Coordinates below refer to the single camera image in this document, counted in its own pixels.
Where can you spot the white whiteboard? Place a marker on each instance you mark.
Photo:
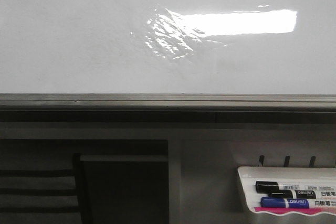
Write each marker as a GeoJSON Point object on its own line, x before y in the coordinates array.
{"type": "Point", "coordinates": [168, 46]}

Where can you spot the upper black whiteboard marker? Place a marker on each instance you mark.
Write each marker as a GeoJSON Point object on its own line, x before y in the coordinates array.
{"type": "Point", "coordinates": [268, 186]}

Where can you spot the black whiteboard marker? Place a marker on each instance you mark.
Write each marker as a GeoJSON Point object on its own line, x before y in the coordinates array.
{"type": "Point", "coordinates": [268, 186]}
{"type": "Point", "coordinates": [303, 194]}

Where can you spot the blue whiteboard marker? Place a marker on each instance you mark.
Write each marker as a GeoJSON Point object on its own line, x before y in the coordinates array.
{"type": "Point", "coordinates": [270, 202]}

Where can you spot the lower black whiteboard marker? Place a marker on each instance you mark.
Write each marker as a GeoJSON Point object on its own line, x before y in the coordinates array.
{"type": "Point", "coordinates": [303, 194]}

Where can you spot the white plastic marker tray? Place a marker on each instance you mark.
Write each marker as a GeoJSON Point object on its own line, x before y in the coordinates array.
{"type": "Point", "coordinates": [247, 177]}

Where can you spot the left black wall hook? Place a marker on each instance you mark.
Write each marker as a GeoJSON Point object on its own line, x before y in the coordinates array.
{"type": "Point", "coordinates": [261, 161]}

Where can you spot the black wall hook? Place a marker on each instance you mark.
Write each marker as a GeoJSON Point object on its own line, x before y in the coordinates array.
{"type": "Point", "coordinates": [312, 161]}
{"type": "Point", "coordinates": [261, 161]}
{"type": "Point", "coordinates": [286, 161]}

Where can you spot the middle black wall hook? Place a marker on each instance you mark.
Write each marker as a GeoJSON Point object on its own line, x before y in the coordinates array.
{"type": "Point", "coordinates": [286, 161]}

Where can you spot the grey aluminium whiteboard frame rail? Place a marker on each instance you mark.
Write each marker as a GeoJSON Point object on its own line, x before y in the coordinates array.
{"type": "Point", "coordinates": [175, 108]}

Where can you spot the right black wall hook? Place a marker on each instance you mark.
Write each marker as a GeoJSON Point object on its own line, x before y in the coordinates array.
{"type": "Point", "coordinates": [312, 161]}

